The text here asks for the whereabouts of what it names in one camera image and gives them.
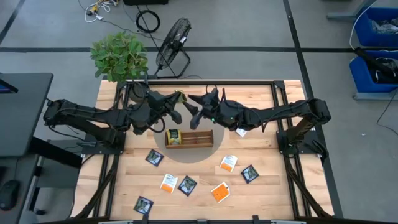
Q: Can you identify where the black case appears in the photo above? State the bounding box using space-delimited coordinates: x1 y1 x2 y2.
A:
123 0 169 6

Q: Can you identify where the dark blue tea packet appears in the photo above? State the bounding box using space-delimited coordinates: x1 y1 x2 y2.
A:
133 195 155 215
240 164 260 184
177 175 198 197
145 149 165 167

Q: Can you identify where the wooden tea organizer tray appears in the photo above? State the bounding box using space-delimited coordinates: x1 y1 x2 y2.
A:
164 129 215 150

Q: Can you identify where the green yellow tea packet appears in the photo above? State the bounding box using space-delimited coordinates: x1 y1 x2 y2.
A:
165 129 183 146
174 89 188 103

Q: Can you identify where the black desk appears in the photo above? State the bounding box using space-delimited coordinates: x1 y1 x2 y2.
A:
0 72 54 159

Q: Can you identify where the black computer mouse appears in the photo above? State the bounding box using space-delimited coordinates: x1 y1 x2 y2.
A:
0 179 21 211

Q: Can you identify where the round grey mat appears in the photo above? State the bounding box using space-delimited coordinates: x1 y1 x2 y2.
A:
153 97 225 164

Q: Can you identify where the green potted plant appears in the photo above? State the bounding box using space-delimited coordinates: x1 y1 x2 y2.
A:
89 30 152 105

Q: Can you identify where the white yellow cable bundle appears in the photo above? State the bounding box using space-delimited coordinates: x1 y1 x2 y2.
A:
83 0 119 23

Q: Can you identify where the black floor fan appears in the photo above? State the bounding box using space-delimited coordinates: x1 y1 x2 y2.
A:
154 17 193 79

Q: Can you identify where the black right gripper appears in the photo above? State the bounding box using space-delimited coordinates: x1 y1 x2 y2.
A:
182 88 226 130

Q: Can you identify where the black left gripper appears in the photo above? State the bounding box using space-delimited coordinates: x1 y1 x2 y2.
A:
129 90 183 134

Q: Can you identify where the blue lit screen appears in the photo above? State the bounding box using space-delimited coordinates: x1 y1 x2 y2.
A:
0 79 19 95

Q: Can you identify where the blue storage bin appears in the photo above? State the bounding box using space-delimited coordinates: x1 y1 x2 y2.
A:
354 6 398 47
348 49 398 94

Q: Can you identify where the coiled black cable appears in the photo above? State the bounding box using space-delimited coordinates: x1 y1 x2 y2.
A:
135 9 162 34

